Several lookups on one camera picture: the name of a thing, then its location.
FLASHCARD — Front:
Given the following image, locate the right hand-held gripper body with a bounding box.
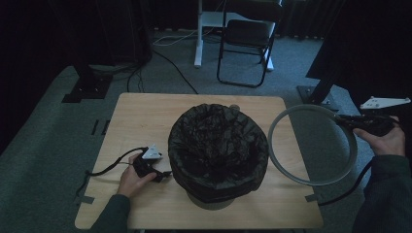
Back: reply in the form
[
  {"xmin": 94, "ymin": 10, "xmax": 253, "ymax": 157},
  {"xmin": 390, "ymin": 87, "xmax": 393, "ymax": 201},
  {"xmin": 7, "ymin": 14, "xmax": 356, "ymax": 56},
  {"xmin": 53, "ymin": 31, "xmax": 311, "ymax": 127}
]
[{"xmin": 353, "ymin": 95, "xmax": 412, "ymax": 138}]

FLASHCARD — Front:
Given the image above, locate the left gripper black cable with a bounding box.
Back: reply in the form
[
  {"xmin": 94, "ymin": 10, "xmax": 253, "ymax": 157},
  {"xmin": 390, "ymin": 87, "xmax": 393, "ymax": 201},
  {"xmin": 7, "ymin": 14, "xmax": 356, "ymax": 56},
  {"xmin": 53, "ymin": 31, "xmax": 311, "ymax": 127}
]
[{"xmin": 75, "ymin": 147, "xmax": 150, "ymax": 199}]

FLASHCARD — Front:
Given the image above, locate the black trash bag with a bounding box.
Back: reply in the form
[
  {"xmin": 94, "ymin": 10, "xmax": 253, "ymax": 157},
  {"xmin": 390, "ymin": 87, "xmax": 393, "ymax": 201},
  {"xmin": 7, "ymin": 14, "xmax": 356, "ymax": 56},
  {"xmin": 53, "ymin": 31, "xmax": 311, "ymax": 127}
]
[{"xmin": 167, "ymin": 103, "xmax": 270, "ymax": 205}]

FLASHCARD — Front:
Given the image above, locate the person's left hand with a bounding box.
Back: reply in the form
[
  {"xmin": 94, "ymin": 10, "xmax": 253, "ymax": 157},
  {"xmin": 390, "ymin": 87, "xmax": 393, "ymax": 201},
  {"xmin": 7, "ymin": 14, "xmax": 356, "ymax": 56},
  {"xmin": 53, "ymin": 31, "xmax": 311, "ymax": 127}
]
[{"xmin": 117, "ymin": 152, "xmax": 158, "ymax": 199}]

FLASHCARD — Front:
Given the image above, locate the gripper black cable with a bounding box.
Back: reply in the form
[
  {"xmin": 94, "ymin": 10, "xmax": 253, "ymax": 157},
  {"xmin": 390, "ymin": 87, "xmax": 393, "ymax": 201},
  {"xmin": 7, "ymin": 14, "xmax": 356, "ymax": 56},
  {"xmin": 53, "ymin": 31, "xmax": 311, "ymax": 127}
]
[
  {"xmin": 75, "ymin": 147, "xmax": 150, "ymax": 199},
  {"xmin": 318, "ymin": 159, "xmax": 374, "ymax": 208}
]

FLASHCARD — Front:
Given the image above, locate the black metal stand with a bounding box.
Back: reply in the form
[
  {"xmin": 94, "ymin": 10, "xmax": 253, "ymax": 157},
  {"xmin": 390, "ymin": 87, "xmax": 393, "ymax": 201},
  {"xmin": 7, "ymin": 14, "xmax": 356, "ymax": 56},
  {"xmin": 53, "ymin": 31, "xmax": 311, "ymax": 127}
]
[
  {"xmin": 60, "ymin": 62, "xmax": 115, "ymax": 104},
  {"xmin": 296, "ymin": 73, "xmax": 341, "ymax": 113}
]

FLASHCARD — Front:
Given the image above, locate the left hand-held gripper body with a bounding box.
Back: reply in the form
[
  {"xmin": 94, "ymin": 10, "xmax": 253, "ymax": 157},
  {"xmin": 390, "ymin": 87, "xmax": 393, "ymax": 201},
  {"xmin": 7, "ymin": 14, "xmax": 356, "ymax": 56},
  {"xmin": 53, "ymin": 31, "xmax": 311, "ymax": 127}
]
[{"xmin": 132, "ymin": 143, "xmax": 164, "ymax": 183}]

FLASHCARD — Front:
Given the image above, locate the black curtain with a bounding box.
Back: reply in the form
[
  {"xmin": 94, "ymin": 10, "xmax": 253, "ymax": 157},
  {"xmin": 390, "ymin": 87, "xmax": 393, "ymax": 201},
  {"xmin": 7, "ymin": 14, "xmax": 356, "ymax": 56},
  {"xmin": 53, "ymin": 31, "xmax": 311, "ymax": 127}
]
[{"xmin": 305, "ymin": 0, "xmax": 412, "ymax": 156}]

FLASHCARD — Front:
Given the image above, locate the black floor cable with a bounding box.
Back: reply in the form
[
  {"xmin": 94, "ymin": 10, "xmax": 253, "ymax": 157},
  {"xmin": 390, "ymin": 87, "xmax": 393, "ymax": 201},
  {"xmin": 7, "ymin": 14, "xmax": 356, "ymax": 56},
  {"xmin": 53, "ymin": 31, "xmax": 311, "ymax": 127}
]
[{"xmin": 126, "ymin": 49, "xmax": 199, "ymax": 95}]

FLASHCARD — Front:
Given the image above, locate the person's right hand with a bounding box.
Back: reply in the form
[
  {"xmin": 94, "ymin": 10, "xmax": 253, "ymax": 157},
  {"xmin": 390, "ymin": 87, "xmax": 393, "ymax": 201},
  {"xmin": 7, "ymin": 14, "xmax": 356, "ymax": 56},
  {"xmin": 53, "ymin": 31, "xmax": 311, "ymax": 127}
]
[{"xmin": 352, "ymin": 116, "xmax": 407, "ymax": 157}]

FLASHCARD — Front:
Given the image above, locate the white floor cable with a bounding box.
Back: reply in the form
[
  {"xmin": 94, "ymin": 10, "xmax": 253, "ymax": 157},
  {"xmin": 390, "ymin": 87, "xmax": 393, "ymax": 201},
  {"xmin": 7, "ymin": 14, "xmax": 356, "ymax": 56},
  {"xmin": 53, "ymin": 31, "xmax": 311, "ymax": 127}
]
[{"xmin": 152, "ymin": 0, "xmax": 227, "ymax": 48}]

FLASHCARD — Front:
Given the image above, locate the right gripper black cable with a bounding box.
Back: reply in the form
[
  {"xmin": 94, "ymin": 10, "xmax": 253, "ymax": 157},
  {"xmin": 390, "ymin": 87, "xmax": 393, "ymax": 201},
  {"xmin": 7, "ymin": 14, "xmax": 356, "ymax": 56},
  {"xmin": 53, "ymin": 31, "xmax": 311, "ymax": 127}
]
[{"xmin": 318, "ymin": 159, "xmax": 374, "ymax": 208}]

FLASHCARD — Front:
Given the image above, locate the grey trash bin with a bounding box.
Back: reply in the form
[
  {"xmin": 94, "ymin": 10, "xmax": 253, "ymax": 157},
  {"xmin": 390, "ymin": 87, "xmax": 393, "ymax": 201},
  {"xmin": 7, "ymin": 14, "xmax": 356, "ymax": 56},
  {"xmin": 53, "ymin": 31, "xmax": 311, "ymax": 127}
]
[{"xmin": 187, "ymin": 103, "xmax": 241, "ymax": 212}]

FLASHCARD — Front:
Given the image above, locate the grey bin rim ring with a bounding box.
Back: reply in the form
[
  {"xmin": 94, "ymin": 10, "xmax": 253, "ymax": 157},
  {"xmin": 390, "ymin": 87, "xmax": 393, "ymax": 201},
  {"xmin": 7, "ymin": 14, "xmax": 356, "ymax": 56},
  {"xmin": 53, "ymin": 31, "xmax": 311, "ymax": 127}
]
[{"xmin": 267, "ymin": 103, "xmax": 359, "ymax": 187}]

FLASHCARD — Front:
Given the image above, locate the black folding chair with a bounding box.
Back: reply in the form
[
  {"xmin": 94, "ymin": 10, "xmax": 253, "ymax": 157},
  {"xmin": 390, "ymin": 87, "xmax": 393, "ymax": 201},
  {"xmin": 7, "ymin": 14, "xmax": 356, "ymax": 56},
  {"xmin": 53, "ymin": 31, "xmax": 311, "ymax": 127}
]
[{"xmin": 216, "ymin": 0, "xmax": 285, "ymax": 89}]

